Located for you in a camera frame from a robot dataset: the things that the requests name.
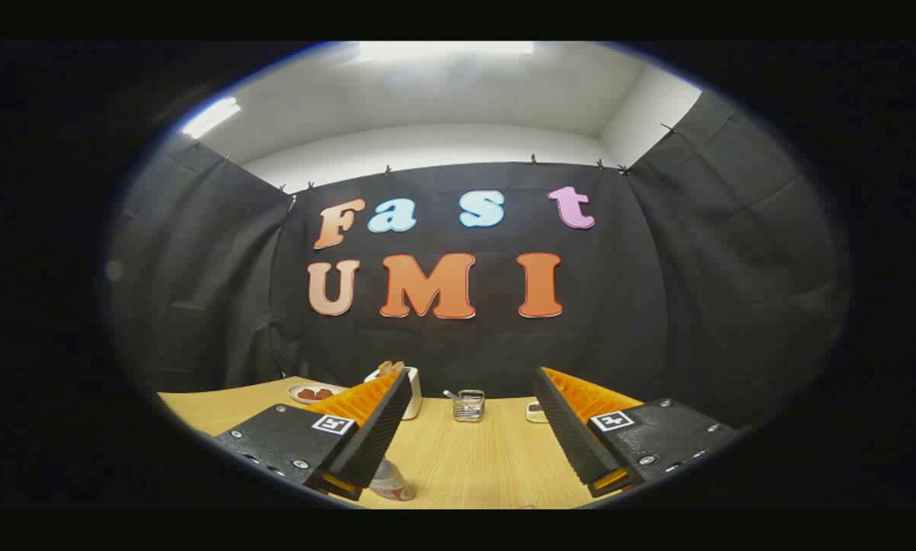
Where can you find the narrow ceiling light panel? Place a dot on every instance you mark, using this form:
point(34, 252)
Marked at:
point(211, 118)

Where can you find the white divided sauce dish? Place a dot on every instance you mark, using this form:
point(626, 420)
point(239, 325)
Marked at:
point(536, 413)

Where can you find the white plate with red food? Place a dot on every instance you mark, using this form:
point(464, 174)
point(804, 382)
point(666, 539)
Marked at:
point(314, 393)

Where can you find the silver bottle with red label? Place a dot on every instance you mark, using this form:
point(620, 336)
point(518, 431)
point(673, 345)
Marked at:
point(390, 484)

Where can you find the white toaster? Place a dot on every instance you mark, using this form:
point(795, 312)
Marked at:
point(414, 398)

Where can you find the wide ceiling light panel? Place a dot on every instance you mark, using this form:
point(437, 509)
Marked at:
point(442, 50)

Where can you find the wooden table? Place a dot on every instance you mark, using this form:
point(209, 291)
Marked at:
point(473, 459)

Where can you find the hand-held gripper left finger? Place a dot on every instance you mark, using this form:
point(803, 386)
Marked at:
point(381, 428)

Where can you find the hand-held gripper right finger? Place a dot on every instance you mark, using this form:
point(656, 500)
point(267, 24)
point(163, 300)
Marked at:
point(568, 432)

